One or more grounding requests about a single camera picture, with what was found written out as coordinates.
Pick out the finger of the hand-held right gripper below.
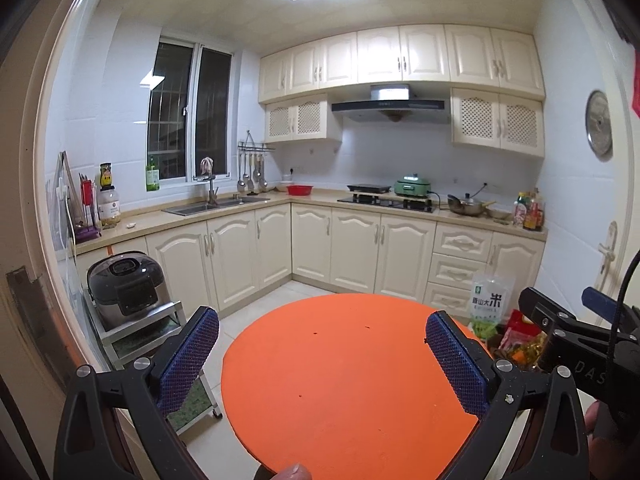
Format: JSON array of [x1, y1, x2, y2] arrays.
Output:
[[517, 287, 610, 350], [581, 287, 640, 334]]

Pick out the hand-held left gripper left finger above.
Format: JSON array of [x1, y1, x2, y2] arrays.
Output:
[[52, 305, 221, 480]]

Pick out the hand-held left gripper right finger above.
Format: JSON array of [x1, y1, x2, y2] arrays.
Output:
[[425, 310, 591, 480]]

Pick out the person's right hand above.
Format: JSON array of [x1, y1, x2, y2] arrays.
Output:
[[585, 402, 608, 437]]

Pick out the person's left hand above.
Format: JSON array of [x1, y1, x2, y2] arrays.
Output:
[[270, 462, 313, 480]]

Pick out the red food bag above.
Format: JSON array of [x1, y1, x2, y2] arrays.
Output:
[[500, 310, 538, 356]]

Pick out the metal trolley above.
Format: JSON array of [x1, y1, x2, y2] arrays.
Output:
[[82, 290, 223, 441]]

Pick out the clear green rice bag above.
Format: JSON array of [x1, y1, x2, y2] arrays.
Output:
[[469, 272, 516, 336]]

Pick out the black rice cooker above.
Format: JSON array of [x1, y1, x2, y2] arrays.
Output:
[[86, 251, 173, 332]]

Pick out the cluster of condiment bottles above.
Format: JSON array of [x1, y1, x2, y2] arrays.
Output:
[[514, 189, 546, 232]]

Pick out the orange round table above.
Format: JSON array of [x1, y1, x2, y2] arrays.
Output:
[[220, 294, 493, 476]]

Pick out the white door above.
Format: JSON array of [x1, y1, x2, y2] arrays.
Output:
[[595, 10, 640, 321]]

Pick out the metal wok with lid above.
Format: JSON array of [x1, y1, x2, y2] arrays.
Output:
[[446, 192, 496, 217]]

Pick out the beige countertop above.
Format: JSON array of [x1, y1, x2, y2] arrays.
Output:
[[75, 187, 548, 256]]

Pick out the steel sink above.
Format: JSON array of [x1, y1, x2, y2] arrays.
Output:
[[162, 196, 271, 217]]

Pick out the cream base cabinets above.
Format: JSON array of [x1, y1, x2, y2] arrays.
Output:
[[75, 202, 547, 321]]

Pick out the large clear jar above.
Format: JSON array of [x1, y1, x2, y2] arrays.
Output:
[[97, 186, 122, 227]]

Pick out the kitchen faucet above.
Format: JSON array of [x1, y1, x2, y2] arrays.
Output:
[[195, 157, 223, 208]]

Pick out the black gas stove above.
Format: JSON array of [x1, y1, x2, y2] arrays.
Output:
[[337, 195, 433, 213]]

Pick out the green electric pot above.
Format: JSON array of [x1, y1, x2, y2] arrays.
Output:
[[393, 174, 433, 197]]

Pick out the red knife rack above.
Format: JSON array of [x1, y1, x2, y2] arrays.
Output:
[[79, 172, 102, 235]]

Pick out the cream lattice door cabinet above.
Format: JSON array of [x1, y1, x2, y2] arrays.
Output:
[[450, 87, 546, 158], [263, 92, 344, 144]]

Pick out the leaning cutting board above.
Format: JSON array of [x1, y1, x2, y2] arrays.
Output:
[[49, 151, 83, 252]]

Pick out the kitchen window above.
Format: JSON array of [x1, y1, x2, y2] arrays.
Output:
[[146, 36, 233, 184]]

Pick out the steel range hood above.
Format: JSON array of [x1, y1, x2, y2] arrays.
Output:
[[331, 84, 451, 125]]

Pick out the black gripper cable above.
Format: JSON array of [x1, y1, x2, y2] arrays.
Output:
[[606, 249, 640, 361]]

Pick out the brass door handle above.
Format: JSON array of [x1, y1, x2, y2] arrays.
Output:
[[597, 220, 622, 292]]

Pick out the wooden door frame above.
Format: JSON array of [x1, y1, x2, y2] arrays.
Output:
[[0, 0, 121, 480]]

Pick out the cream upper wall cabinets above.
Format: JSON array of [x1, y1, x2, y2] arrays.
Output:
[[257, 24, 546, 106]]

